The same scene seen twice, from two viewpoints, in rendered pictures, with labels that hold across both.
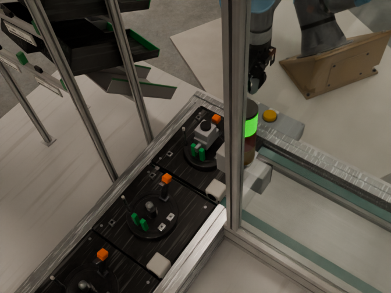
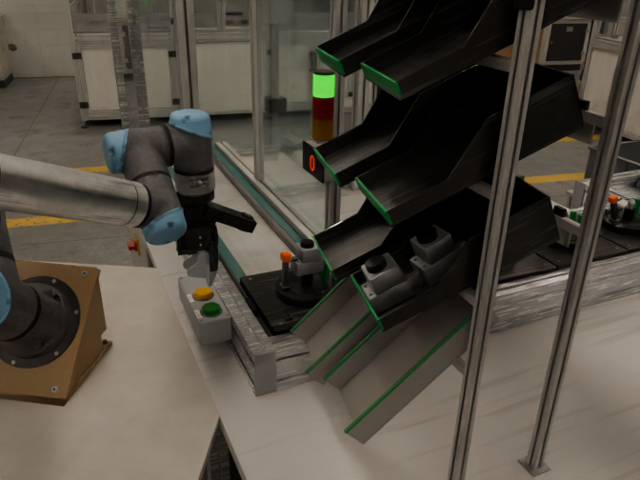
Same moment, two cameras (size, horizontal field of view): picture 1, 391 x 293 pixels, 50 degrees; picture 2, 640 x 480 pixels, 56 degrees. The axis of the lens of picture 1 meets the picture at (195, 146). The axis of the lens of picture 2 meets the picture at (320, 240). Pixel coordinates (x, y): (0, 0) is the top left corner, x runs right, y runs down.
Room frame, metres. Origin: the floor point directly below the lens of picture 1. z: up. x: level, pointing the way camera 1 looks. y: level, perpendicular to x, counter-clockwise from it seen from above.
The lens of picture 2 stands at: (1.75, 0.46, 1.66)
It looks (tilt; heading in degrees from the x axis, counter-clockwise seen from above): 26 degrees down; 203
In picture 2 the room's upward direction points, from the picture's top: 1 degrees clockwise
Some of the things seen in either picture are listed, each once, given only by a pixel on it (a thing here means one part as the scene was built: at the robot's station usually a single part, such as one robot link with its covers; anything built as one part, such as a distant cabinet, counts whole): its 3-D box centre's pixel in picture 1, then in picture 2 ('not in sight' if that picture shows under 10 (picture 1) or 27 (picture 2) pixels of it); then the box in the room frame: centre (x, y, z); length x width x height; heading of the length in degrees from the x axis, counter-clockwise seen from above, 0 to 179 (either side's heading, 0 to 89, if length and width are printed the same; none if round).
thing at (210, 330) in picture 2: not in sight; (204, 307); (0.79, -0.24, 0.93); 0.21 x 0.07 x 0.06; 48
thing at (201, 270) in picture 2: not in sight; (201, 270); (0.86, -0.19, 1.07); 0.06 x 0.03 x 0.09; 138
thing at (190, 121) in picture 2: not in sight; (190, 141); (0.85, -0.20, 1.34); 0.09 x 0.08 x 0.11; 144
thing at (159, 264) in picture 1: (150, 209); not in sight; (0.50, 0.14, 1.01); 0.24 x 0.24 x 0.13; 48
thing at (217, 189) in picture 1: (216, 190); not in sight; (0.55, -0.04, 0.97); 0.05 x 0.05 x 0.04; 48
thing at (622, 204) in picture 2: not in sight; (629, 211); (-0.05, 0.63, 1.01); 0.24 x 0.24 x 0.13; 48
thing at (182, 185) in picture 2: not in sight; (195, 181); (0.85, -0.20, 1.26); 0.08 x 0.08 x 0.05
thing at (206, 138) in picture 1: (203, 134); (310, 254); (0.68, -0.03, 1.06); 0.08 x 0.04 x 0.07; 138
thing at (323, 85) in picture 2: not in sight; (324, 85); (0.47, -0.10, 1.38); 0.05 x 0.05 x 0.05
